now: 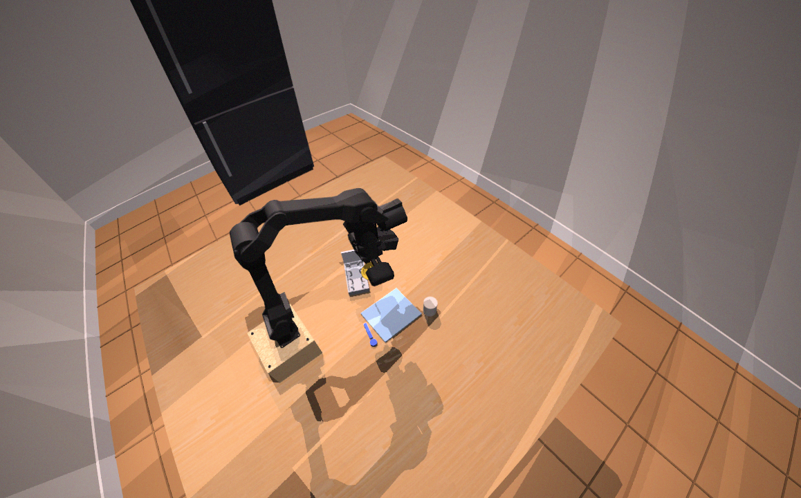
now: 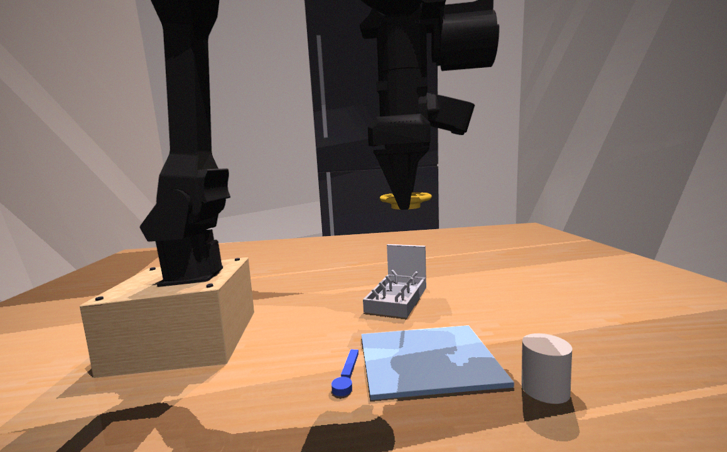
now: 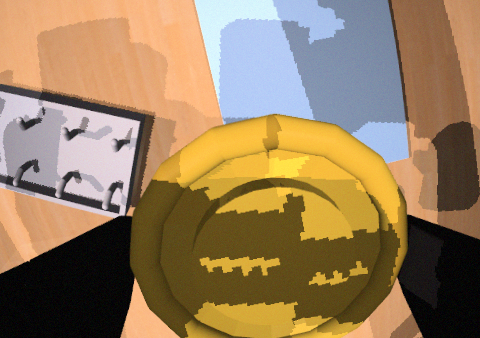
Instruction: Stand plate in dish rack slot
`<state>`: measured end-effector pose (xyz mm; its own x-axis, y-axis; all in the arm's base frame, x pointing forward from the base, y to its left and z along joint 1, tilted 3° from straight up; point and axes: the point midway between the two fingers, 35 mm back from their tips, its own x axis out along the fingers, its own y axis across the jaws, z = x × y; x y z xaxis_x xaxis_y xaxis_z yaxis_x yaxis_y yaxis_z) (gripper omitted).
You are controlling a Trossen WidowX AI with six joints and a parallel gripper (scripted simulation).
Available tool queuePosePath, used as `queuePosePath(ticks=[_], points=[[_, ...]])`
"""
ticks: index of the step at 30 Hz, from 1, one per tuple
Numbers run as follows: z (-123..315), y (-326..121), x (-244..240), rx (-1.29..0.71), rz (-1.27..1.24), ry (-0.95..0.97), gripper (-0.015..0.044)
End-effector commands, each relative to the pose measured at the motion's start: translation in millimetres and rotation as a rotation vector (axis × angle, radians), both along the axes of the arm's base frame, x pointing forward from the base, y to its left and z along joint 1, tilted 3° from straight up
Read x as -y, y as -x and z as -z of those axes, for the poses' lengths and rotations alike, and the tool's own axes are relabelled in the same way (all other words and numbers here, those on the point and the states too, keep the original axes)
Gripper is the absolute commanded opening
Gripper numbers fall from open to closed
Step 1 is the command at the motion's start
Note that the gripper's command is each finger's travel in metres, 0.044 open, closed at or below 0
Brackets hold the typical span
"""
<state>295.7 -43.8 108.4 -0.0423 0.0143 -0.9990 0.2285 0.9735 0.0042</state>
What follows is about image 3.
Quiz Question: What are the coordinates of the yellow round plate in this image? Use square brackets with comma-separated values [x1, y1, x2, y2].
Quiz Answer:
[129, 114, 408, 338]

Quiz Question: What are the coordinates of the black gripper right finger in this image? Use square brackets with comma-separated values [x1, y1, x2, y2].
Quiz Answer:
[397, 214, 480, 338]

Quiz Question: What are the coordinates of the light blue flat mat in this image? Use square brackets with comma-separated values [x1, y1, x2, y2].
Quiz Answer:
[195, 0, 409, 163]

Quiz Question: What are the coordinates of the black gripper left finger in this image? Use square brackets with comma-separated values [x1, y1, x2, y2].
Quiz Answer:
[0, 215, 136, 338]

